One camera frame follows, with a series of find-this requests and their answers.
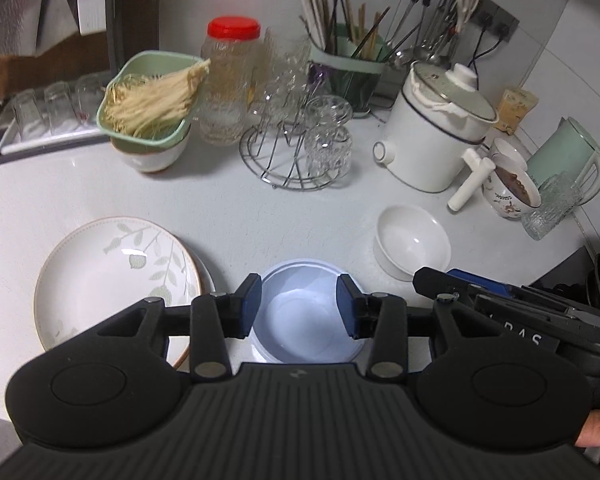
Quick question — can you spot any translucent blue plastic bowl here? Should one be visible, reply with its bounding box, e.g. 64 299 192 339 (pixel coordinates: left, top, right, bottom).
249 259 364 364

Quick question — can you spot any white plastic bowl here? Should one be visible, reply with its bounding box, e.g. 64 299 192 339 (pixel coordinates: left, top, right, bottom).
373 205 452 282

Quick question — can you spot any textured glass cup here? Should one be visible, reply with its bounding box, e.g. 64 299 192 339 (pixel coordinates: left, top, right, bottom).
521 172 582 240

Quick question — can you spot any patterned ceramic cup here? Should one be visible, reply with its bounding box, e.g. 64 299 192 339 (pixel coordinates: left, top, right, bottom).
482 138 542 220

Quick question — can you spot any green electric kettle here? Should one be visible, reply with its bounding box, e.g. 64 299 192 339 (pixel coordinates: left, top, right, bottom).
527 117 600 205

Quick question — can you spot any white ceramic bowl brown base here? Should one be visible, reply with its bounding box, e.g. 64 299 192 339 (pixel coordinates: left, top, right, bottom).
110 128 190 174

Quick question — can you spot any inverted crystal glass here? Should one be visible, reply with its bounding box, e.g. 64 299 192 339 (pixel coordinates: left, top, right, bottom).
303 94 353 180

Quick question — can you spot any white electric cooking pot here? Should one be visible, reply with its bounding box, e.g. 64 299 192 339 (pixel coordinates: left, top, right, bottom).
373 61 498 212

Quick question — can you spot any dried noodles bundle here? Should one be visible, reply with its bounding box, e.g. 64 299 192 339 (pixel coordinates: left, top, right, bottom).
99 60 211 141

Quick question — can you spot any green colander basket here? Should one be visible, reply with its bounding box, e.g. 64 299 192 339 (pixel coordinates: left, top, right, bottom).
96 50 211 150

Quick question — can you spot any green utensil holder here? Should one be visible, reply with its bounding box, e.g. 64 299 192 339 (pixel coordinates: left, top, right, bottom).
300 0 389 115

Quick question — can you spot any drinking glass right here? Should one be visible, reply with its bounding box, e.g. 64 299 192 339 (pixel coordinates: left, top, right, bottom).
76 73 106 124

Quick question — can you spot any drinking glass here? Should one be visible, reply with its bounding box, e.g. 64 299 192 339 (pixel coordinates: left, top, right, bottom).
44 81 80 134
76 73 106 124
12 89 47 141

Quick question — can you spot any white tray under glasses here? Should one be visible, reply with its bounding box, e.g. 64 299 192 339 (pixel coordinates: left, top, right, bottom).
0 115 109 157

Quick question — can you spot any drinking glass middle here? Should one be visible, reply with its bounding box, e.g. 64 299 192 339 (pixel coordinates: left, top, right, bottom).
44 81 80 134

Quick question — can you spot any red lid glass jar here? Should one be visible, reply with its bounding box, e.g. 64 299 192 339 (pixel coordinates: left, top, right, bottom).
198 15 261 146

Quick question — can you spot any drinking glass left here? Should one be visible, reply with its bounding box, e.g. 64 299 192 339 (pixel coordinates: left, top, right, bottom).
12 89 47 141

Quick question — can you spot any black metal shelf rack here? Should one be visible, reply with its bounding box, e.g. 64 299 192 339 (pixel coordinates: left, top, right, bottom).
0 0 159 165

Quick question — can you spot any wire glass rack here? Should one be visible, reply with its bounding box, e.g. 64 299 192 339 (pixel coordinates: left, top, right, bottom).
238 82 347 192

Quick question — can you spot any wall power socket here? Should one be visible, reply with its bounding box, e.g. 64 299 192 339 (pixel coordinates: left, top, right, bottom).
470 0 519 42

